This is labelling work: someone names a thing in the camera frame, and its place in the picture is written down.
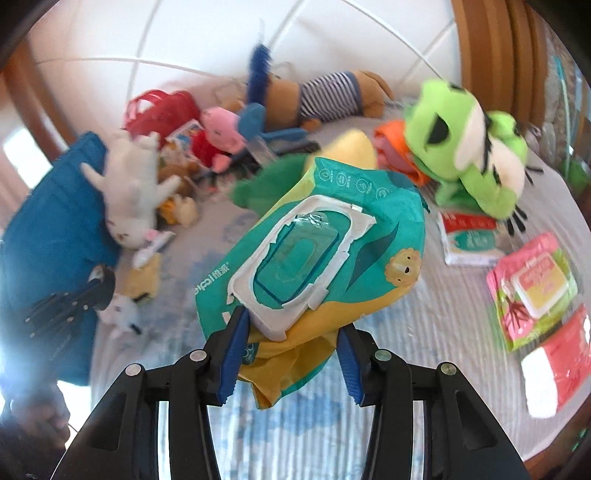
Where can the red mesh bag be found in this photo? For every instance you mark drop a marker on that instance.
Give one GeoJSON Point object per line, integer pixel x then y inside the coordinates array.
{"type": "Point", "coordinates": [171, 110]}

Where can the small red green tissue pack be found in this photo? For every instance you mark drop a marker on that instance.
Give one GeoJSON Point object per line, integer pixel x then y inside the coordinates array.
{"type": "Point", "coordinates": [471, 240]}

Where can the small white rabbit plush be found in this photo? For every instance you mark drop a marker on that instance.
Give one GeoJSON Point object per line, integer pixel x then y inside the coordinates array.
{"type": "Point", "coordinates": [120, 310]}

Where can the striped cloth covered desktop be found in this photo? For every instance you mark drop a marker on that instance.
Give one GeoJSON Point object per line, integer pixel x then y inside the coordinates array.
{"type": "Point", "coordinates": [438, 314]}

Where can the green yellow parrot plush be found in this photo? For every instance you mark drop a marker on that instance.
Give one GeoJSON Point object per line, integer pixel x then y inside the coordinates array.
{"type": "Point", "coordinates": [277, 184]}

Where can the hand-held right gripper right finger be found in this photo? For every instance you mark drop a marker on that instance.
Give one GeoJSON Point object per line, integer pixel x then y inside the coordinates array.
{"type": "Point", "coordinates": [348, 364]}

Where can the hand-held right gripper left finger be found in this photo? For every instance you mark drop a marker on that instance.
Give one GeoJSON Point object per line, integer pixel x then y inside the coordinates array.
{"type": "Point", "coordinates": [233, 350]}

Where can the red white tissue pack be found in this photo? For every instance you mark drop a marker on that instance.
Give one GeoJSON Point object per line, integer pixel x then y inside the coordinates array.
{"type": "Point", "coordinates": [568, 360]}

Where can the pink pig plush red dress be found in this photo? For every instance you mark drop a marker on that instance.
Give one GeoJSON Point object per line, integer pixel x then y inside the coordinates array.
{"type": "Point", "coordinates": [221, 124]}

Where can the orange plush toy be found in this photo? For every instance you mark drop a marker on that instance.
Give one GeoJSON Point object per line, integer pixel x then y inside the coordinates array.
{"type": "Point", "coordinates": [392, 138]}

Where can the small cream duck plush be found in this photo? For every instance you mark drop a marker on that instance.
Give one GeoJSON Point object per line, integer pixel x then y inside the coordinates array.
{"type": "Point", "coordinates": [182, 210]}

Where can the large white rabbit plush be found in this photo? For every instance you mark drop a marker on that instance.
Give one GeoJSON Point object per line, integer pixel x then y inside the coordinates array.
{"type": "Point", "coordinates": [134, 194]}

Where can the green frog plush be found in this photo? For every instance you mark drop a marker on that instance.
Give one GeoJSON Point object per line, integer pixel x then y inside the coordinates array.
{"type": "Point", "coordinates": [438, 120]}

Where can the yellow plush toy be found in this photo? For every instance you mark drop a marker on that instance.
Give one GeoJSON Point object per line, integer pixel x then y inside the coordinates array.
{"type": "Point", "coordinates": [143, 277]}

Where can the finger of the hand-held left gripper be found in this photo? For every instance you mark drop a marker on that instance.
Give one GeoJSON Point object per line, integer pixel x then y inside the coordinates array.
{"type": "Point", "coordinates": [69, 304]}

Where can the colourful printed box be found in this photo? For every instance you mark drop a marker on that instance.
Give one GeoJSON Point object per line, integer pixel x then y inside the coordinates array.
{"type": "Point", "coordinates": [184, 136]}

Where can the brown dog plush striped shirt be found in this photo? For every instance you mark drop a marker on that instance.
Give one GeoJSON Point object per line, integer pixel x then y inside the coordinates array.
{"type": "Point", "coordinates": [323, 97]}

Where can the wooden frame post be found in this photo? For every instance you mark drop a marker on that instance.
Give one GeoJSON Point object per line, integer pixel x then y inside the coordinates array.
{"type": "Point", "coordinates": [494, 50]}
{"type": "Point", "coordinates": [32, 101]}

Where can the teal wet wipes pack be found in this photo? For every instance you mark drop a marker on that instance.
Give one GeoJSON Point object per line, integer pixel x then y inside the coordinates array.
{"type": "Point", "coordinates": [323, 240]}

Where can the pink green wet wipes pack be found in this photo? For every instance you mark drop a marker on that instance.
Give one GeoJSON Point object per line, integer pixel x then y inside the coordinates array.
{"type": "Point", "coordinates": [535, 286]}

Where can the small white pink toy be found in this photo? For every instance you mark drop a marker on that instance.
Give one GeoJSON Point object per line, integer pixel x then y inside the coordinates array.
{"type": "Point", "coordinates": [152, 244]}

